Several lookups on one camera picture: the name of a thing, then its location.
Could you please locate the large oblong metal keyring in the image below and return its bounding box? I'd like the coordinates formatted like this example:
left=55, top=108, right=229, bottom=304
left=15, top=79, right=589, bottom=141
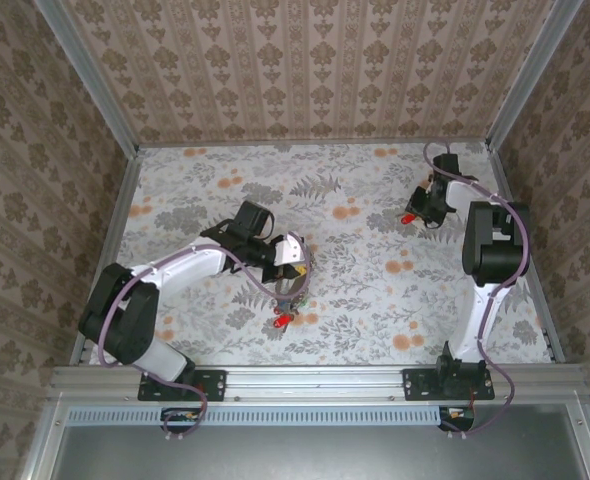
left=273, top=252, right=317, bottom=314

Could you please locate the floral patterned table sheet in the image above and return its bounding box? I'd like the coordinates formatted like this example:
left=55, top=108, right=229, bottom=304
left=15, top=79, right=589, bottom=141
left=92, top=142, right=559, bottom=369

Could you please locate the grey metal panel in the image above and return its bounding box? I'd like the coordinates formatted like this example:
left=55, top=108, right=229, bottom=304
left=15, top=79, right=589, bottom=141
left=49, top=424, right=590, bottom=480

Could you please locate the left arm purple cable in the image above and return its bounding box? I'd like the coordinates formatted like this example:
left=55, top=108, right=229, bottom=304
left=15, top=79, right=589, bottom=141
left=96, top=234, right=310, bottom=442

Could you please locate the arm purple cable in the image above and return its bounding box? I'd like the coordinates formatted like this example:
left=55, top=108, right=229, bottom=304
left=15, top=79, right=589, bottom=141
left=423, top=139, right=532, bottom=441
left=96, top=234, right=310, bottom=442

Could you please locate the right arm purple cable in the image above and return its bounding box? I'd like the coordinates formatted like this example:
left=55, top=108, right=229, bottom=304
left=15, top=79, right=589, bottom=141
left=423, top=139, right=532, bottom=441

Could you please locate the long aluminium base rail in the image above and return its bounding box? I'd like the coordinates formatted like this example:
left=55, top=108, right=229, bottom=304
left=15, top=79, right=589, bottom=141
left=48, top=363, right=590, bottom=402

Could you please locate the aluminium rail under wallpaper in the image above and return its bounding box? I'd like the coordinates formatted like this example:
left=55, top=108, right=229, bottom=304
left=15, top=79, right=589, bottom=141
left=135, top=135, right=492, bottom=150

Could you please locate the aluminium side rail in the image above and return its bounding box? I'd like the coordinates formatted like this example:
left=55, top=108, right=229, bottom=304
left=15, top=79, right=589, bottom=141
left=68, top=148, right=144, bottom=369
left=484, top=141, right=570, bottom=365

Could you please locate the grey slotted cable duct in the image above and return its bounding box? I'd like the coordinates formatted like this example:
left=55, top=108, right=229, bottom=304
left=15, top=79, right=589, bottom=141
left=66, top=404, right=441, bottom=428

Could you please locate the aluminium corner post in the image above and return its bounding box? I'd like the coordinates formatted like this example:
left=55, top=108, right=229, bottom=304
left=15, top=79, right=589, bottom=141
left=33, top=0, right=141, bottom=155
left=484, top=0, right=585, bottom=151

